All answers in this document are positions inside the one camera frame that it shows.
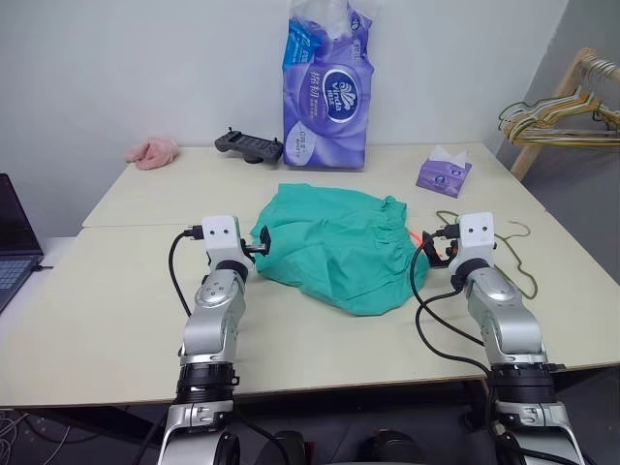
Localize dark rounded shape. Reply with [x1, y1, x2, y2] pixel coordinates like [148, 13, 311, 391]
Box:
[268, 429, 311, 465]
[360, 428, 423, 465]

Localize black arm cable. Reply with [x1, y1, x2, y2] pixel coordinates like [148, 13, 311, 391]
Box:
[408, 222, 493, 377]
[168, 223, 204, 319]

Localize black handheld controller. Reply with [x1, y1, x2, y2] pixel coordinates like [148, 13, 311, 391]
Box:
[214, 126, 285, 166]

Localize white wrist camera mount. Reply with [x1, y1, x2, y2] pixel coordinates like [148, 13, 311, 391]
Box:
[201, 214, 257, 272]
[456, 211, 499, 268]

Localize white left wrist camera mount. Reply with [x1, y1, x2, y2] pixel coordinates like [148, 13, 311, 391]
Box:
[201, 214, 257, 272]

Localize wooden clothes rack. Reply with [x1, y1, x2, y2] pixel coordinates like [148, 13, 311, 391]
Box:
[511, 46, 620, 176]

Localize small purple tissue pack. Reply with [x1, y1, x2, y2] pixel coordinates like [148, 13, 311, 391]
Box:
[415, 143, 474, 198]

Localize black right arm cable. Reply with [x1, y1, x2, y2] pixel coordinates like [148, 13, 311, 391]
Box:
[408, 222, 493, 377]

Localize white floor cables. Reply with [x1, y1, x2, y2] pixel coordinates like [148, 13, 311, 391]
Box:
[0, 410, 35, 454]

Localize pink fluffy cloth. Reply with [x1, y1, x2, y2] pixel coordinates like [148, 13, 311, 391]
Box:
[125, 137, 179, 171]

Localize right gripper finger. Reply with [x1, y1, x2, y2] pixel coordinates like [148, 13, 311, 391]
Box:
[419, 230, 454, 270]

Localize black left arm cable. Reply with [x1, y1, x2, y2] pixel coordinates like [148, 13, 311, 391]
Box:
[168, 223, 204, 319]

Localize dark laptop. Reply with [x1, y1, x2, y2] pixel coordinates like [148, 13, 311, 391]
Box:
[0, 172, 46, 314]

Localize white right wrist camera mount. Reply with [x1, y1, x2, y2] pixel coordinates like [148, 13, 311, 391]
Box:
[456, 211, 499, 268]

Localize purple tissue multipack bag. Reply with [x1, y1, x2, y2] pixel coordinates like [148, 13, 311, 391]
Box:
[280, 0, 377, 171]

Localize green shorts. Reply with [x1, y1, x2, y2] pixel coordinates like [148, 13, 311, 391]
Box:
[249, 181, 432, 319]

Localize olive wire hanger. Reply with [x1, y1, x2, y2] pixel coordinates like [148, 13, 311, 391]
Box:
[434, 209, 540, 300]

